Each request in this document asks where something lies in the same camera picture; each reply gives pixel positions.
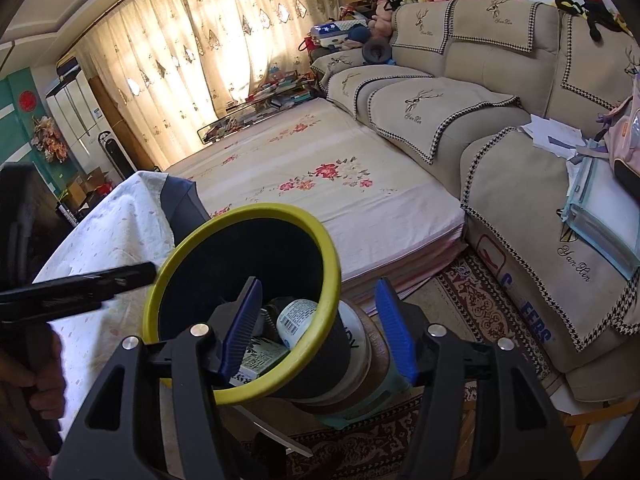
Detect floral bed sheet platform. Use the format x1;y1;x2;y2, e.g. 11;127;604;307
167;99;465;309

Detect yellow rimmed black trash bin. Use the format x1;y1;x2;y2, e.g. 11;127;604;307
142;203;350;405

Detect white yogurt tub with label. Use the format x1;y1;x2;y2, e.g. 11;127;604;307
277;299;318;351

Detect patterned floor rug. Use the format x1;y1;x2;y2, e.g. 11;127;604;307
291;250;560;479

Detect cream embroidered curtains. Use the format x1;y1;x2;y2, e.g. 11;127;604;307
70;0;338;169

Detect tall white green carton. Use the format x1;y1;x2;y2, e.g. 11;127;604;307
229;338;288;387

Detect artificial flower wall decoration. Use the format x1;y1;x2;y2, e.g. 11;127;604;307
30;116;68;164

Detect papers and folders on sofa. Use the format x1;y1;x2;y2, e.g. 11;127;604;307
523;115;639;280

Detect black tower fan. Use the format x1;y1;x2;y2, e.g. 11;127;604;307
98;131;137;180

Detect person's left hand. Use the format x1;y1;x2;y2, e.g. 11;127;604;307
1;332;66;429

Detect beige sectional sofa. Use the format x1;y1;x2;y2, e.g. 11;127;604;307
312;0;639;402

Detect teal stool under bin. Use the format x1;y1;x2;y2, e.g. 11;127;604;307
293;301;409;429

